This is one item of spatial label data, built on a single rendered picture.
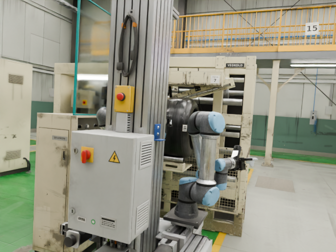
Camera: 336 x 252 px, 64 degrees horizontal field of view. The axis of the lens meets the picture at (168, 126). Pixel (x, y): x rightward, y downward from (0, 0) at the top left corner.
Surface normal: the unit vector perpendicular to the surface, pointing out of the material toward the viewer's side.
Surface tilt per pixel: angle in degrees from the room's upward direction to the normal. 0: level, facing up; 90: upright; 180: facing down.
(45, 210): 90
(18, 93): 90
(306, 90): 90
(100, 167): 90
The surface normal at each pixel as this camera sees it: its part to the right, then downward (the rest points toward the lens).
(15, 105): 0.93, 0.08
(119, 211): -0.37, 0.03
